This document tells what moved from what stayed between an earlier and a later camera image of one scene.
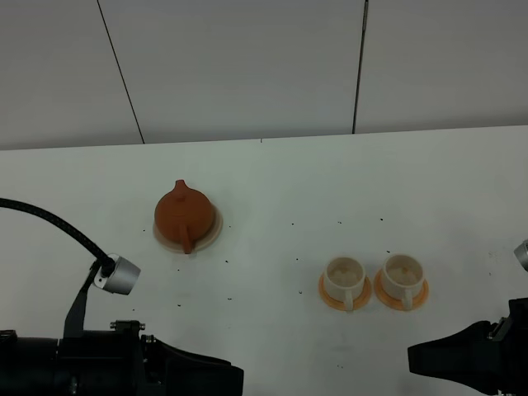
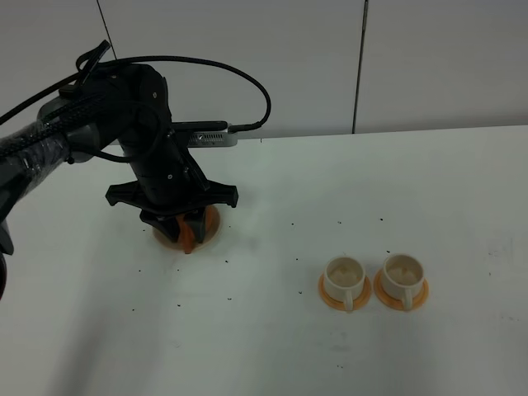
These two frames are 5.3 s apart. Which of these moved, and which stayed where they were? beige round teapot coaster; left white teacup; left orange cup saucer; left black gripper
Moved: left black gripper
Stayed: left orange cup saucer; beige round teapot coaster; left white teacup
